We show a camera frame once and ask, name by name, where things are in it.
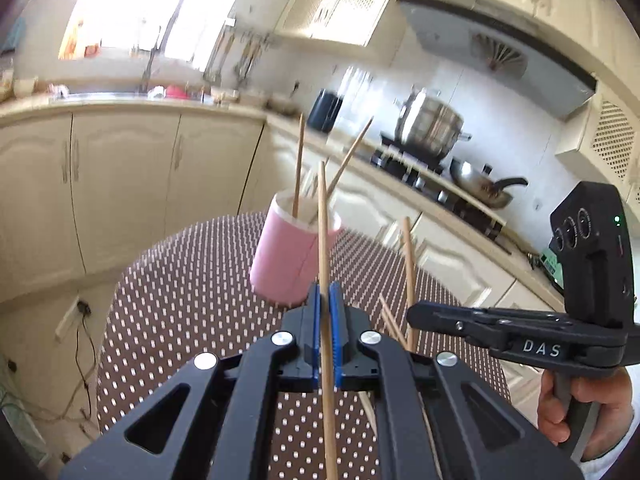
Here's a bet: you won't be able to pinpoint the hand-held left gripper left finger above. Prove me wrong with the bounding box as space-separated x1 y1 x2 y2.
59 282 323 480

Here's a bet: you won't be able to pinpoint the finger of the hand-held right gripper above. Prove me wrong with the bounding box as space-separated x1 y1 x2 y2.
406 300 571 358

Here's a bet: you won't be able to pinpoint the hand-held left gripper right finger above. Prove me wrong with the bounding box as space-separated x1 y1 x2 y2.
329 283 585 480

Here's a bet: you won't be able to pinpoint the wooden chopstick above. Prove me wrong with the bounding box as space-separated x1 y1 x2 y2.
326 116 375 197
384 307 410 350
318 160 340 480
400 216 418 353
377 294 407 348
292 114 305 217
357 391 378 437

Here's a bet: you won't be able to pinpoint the pink cup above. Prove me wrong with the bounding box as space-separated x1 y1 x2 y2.
249 190 346 309

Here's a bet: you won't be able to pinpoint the person's right forearm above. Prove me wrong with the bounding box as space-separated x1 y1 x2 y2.
580 440 638 480

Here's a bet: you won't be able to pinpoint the hanging kitchen utensils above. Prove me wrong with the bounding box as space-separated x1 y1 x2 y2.
204 29 263 87

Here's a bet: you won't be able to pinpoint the person's right hand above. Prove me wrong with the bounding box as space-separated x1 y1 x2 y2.
539 367 635 462

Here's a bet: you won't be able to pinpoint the green box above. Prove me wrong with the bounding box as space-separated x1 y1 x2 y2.
539 249 565 287

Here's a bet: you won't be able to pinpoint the black gas stove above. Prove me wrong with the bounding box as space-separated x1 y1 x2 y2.
370 132 513 256

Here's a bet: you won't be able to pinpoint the brown polka dot tablecloth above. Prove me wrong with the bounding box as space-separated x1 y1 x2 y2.
96 212 513 480

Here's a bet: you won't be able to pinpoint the cream lattice corner cabinet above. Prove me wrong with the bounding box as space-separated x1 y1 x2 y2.
555 94 640 197

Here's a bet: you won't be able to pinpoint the steel wok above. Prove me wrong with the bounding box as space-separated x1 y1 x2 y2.
449 157 529 209

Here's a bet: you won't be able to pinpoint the steel steamer pot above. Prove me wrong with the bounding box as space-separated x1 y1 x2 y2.
394 87 473 166

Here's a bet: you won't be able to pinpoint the dark blue kettle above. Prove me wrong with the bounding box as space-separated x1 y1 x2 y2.
306 89 345 134

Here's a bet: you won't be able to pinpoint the cream sink base cabinet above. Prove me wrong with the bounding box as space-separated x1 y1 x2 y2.
0 107 267 304

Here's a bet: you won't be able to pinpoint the white power strip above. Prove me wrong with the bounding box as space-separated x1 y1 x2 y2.
54 296 94 344

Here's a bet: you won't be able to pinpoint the grey range hood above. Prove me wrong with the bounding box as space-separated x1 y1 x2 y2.
397 0 598 122

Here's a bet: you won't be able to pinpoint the sink faucet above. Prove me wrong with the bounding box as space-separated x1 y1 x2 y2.
141 45 166 93

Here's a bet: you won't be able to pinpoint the kitchen window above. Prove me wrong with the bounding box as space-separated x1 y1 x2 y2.
59 0 203 61

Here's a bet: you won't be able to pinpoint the black power cable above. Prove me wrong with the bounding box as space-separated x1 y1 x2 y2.
60 305 103 423

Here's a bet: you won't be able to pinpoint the cream lattice wall cabinet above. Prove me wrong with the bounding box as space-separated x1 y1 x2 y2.
274 0 396 49

